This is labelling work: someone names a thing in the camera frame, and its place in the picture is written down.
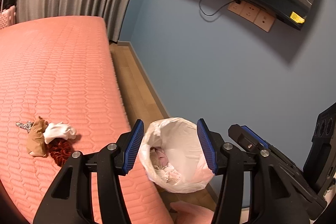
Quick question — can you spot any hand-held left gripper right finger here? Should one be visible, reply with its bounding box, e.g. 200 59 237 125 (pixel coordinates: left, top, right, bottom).
197 118 311 224

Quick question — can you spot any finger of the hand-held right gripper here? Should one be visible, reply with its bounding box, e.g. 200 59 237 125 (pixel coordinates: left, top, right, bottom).
228 124 328 220

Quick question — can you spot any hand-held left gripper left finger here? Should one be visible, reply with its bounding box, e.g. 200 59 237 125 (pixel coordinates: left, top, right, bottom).
33 119 145 224

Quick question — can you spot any white-lined trash bin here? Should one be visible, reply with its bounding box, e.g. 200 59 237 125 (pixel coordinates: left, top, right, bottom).
138 117 214 193

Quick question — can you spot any pink cloth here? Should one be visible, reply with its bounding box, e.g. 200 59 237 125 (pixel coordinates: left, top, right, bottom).
152 152 169 168

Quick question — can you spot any white lace cloth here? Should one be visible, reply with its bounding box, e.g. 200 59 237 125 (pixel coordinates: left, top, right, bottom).
163 165 184 184

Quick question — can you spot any dark red cloth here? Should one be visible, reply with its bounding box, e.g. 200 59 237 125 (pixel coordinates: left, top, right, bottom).
47 139 73 167

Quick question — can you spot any white sock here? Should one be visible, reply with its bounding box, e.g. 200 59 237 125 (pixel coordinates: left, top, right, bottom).
43 122 77 145

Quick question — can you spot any tan brown cloth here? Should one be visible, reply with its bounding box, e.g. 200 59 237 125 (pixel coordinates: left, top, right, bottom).
26 116 49 157

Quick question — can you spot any black white patterned scrunchie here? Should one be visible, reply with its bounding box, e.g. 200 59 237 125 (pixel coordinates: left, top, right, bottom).
16 121 33 132

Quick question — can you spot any bed with pink mattress cover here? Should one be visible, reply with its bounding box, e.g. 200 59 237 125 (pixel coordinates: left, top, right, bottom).
0 15 174 224

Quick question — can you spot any pink suitcase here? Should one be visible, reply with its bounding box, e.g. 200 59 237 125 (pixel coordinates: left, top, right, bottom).
0 5 17 30

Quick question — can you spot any beige wall outlet panel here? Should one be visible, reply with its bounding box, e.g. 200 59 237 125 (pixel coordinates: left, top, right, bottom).
227 0 277 33

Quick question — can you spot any black power cable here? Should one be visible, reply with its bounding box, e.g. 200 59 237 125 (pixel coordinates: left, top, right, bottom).
199 0 240 16

